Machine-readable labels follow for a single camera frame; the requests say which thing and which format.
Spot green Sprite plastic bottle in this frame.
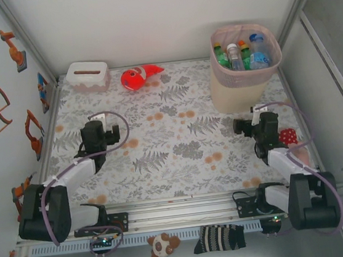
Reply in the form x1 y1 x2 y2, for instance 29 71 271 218
212 40 230 70
238 39 254 71

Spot beige ribbed waste bin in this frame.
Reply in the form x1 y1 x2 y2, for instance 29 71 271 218
203 20 289 116

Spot pink plastic bin liner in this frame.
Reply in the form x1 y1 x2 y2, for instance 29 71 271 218
208 20 286 91

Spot pink plush toy polka dots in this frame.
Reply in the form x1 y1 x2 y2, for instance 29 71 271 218
278 125 312 169

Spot white pink tissue box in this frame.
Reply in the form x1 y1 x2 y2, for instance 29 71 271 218
64 58 113 96

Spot red fish plush toy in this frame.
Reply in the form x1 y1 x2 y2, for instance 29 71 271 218
119 62 167 93

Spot black white striped sock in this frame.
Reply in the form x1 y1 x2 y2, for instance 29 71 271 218
190 221 248 256

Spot brown white panda plush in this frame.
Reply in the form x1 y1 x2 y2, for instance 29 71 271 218
146 230 184 257

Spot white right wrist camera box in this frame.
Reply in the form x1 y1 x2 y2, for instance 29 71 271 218
250 104 271 126

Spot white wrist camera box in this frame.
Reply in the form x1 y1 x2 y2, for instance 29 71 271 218
250 104 271 126
87 111 109 128

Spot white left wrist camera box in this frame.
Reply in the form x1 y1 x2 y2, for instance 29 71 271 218
87 111 109 128

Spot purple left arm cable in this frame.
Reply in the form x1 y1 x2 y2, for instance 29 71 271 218
31 108 145 257

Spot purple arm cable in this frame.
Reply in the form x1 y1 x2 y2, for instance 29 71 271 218
31 108 145 257
248 94 343 243

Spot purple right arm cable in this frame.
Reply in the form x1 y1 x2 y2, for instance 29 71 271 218
248 94 343 243

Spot blue and orange wall sticker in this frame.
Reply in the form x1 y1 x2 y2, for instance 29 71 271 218
35 71 52 115

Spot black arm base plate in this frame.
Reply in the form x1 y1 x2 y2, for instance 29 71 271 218
233 185 293 221
72 212 131 239

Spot white slotted cable duct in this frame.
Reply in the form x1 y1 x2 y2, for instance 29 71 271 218
28 219 264 257

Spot aluminium rail frame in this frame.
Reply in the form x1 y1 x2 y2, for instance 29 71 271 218
12 177 343 247

